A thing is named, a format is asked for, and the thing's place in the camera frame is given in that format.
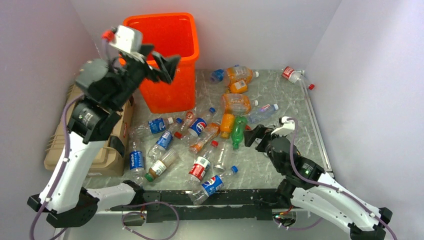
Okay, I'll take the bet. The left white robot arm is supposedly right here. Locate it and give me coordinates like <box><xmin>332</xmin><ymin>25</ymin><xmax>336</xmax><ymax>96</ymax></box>
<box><xmin>27</xmin><ymin>44</ymin><xmax>181</xmax><ymax>229</ymax></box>

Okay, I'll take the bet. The red cap clear bottle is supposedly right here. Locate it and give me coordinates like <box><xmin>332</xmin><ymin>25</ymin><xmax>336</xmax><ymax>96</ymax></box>
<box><xmin>174</xmin><ymin>109</ymin><xmax>196</xmax><ymax>139</ymax></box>

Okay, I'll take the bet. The pepsi bottle centre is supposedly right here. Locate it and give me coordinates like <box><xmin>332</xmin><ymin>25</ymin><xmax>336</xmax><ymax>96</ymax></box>
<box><xmin>188</xmin><ymin>107</ymin><xmax>216</xmax><ymax>137</ymax></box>

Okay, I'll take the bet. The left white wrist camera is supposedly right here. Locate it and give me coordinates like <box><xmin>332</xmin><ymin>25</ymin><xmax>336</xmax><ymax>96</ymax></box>
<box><xmin>101</xmin><ymin>25</ymin><xmax>143</xmax><ymax>54</ymax></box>

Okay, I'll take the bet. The red label cola bottle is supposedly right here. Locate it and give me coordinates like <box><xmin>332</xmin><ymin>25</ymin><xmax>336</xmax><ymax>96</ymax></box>
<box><xmin>186</xmin><ymin>140</ymin><xmax>219</xmax><ymax>186</ymax></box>

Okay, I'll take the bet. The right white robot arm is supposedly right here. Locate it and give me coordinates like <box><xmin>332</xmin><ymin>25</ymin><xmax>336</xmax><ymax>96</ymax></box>
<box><xmin>243</xmin><ymin>118</ymin><xmax>397</xmax><ymax>240</ymax></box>

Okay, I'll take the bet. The orange plastic bin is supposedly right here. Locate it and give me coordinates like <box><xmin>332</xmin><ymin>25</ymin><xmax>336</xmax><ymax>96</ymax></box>
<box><xmin>123</xmin><ymin>12</ymin><xmax>200</xmax><ymax>114</ymax></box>

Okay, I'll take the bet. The orange tea bottle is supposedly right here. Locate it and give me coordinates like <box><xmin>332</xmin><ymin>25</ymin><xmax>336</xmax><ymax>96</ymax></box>
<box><xmin>188</xmin><ymin>122</ymin><xmax>221</xmax><ymax>154</ymax></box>

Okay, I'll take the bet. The small orange bottle far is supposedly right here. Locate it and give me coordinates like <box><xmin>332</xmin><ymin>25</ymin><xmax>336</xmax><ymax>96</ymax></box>
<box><xmin>226</xmin><ymin>80</ymin><xmax>248</xmax><ymax>94</ymax></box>

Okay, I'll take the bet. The blue label water bottle left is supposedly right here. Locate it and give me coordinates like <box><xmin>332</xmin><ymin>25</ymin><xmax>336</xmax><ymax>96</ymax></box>
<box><xmin>129</xmin><ymin>140</ymin><xmax>146</xmax><ymax>185</ymax></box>

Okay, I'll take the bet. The brown tea bottle green cap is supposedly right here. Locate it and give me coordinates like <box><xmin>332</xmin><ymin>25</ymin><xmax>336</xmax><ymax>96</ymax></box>
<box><xmin>144</xmin><ymin>148</ymin><xmax>179</xmax><ymax>183</ymax></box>

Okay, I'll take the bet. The green plastic bottle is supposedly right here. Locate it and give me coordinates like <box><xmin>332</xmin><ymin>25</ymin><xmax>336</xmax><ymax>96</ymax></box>
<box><xmin>231</xmin><ymin>116</ymin><xmax>248</xmax><ymax>150</ymax></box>

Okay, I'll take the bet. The blue crushed bottle far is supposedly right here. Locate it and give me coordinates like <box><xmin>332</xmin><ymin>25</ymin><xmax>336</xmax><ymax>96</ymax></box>
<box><xmin>209</xmin><ymin>68</ymin><xmax>225</xmax><ymax>84</ymax></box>

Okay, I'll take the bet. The large orange juice bottle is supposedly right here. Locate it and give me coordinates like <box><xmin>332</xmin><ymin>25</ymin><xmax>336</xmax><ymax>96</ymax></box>
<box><xmin>223</xmin><ymin>66</ymin><xmax>259</xmax><ymax>87</ymax></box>

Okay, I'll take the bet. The black base frame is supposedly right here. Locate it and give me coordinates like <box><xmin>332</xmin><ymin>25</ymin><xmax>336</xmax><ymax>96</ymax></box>
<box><xmin>110</xmin><ymin>187</ymin><xmax>291</xmax><ymax>223</ymax></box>

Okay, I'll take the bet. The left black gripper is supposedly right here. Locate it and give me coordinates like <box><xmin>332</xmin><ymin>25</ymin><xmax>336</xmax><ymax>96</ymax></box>
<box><xmin>113</xmin><ymin>44</ymin><xmax>184</xmax><ymax>108</ymax></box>

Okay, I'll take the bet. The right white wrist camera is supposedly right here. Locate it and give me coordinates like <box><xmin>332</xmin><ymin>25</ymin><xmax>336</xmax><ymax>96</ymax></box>
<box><xmin>271</xmin><ymin>116</ymin><xmax>296</xmax><ymax>137</ymax></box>

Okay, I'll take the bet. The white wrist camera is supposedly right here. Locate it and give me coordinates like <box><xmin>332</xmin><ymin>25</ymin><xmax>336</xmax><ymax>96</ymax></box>
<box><xmin>101</xmin><ymin>25</ymin><xmax>143</xmax><ymax>54</ymax></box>
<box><xmin>271</xmin><ymin>116</ymin><xmax>296</xmax><ymax>137</ymax></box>

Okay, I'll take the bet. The pepsi bottle front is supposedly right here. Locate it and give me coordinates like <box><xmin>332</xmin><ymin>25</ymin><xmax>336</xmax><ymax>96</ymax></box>
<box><xmin>188</xmin><ymin>165</ymin><xmax>239</xmax><ymax>206</ymax></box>

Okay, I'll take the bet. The red label bottle far corner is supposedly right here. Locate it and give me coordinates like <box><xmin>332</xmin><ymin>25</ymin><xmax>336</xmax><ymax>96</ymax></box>
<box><xmin>281</xmin><ymin>66</ymin><xmax>315</xmax><ymax>90</ymax></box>

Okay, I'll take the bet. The blue label water bottle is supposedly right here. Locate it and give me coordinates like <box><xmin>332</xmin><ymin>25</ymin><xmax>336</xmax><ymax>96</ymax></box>
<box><xmin>129</xmin><ymin>140</ymin><xmax>146</xmax><ymax>185</ymax></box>
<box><xmin>147</xmin><ymin>117</ymin><xmax>183</xmax><ymax>161</ymax></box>

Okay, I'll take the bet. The clear purple label bottle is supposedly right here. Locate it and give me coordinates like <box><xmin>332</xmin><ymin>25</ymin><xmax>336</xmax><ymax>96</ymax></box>
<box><xmin>246</xmin><ymin>103</ymin><xmax>279</xmax><ymax>124</ymax></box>

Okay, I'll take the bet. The wide orange label bottle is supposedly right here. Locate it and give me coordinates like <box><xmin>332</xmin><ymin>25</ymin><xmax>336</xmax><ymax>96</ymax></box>
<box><xmin>221</xmin><ymin>93</ymin><xmax>259</xmax><ymax>116</ymax></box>

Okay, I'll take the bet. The orange soda bottle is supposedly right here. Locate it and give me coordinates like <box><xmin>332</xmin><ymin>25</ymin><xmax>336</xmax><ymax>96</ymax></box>
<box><xmin>220</xmin><ymin>113</ymin><xmax>236</xmax><ymax>139</ymax></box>

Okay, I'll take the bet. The blue label water bottle middle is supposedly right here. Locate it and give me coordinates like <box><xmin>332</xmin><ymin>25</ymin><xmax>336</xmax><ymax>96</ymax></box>
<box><xmin>147</xmin><ymin>117</ymin><xmax>183</xmax><ymax>161</ymax></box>

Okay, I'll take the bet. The clear bottle white cap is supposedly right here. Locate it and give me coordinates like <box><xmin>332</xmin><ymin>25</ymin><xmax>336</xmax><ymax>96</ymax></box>
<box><xmin>213</xmin><ymin>141</ymin><xmax>235</xmax><ymax>171</ymax></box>

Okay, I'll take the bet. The pepsi bottle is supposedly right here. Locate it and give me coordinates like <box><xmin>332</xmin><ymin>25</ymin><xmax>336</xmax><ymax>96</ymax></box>
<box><xmin>188</xmin><ymin>165</ymin><xmax>239</xmax><ymax>206</ymax></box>
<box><xmin>188</xmin><ymin>107</ymin><xmax>216</xmax><ymax>137</ymax></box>

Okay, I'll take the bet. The blue label bottle white cap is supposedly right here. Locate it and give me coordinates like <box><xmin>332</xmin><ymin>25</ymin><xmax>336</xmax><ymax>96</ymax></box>
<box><xmin>131</xmin><ymin>117</ymin><xmax>174</xmax><ymax>138</ymax></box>

